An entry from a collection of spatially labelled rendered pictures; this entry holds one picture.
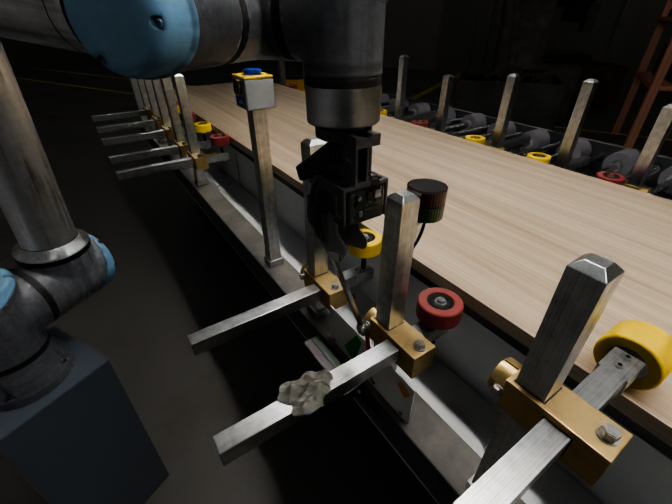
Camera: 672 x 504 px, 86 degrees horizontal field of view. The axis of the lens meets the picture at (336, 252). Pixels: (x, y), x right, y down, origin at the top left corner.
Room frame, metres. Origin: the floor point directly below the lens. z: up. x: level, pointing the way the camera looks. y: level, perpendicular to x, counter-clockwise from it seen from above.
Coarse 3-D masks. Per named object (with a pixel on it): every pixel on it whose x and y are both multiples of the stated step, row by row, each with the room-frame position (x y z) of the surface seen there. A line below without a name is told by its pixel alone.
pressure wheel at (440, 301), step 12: (432, 288) 0.52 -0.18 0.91; (420, 300) 0.48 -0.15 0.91; (432, 300) 0.49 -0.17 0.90; (444, 300) 0.48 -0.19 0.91; (456, 300) 0.48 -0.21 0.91; (420, 312) 0.47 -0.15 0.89; (432, 312) 0.45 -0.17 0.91; (444, 312) 0.45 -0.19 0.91; (456, 312) 0.45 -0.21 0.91; (432, 324) 0.45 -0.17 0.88; (444, 324) 0.44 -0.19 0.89; (456, 324) 0.45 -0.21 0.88
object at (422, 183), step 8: (416, 184) 0.50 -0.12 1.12; (424, 184) 0.50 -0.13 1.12; (432, 184) 0.50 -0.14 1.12; (440, 184) 0.50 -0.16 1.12; (424, 192) 0.47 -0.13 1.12; (432, 192) 0.47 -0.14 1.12; (424, 208) 0.47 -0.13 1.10; (432, 208) 0.47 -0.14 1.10; (424, 224) 0.50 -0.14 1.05; (416, 232) 0.47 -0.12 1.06; (416, 240) 0.49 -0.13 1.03
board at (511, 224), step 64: (384, 128) 1.67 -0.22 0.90; (448, 192) 0.96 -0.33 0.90; (512, 192) 0.96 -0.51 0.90; (576, 192) 0.96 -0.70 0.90; (640, 192) 0.96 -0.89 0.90; (448, 256) 0.63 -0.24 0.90; (512, 256) 0.63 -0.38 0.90; (576, 256) 0.63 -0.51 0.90; (640, 256) 0.63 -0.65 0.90; (512, 320) 0.44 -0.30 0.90; (640, 320) 0.44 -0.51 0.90
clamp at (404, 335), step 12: (372, 312) 0.49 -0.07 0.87; (372, 324) 0.47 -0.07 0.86; (408, 324) 0.46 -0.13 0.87; (372, 336) 0.47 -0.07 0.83; (384, 336) 0.44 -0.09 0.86; (396, 336) 0.43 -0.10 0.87; (408, 336) 0.43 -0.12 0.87; (420, 336) 0.43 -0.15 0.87; (408, 348) 0.41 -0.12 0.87; (432, 348) 0.41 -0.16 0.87; (408, 360) 0.39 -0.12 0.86; (420, 360) 0.39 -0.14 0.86; (432, 360) 0.41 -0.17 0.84; (408, 372) 0.39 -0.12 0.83; (420, 372) 0.39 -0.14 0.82
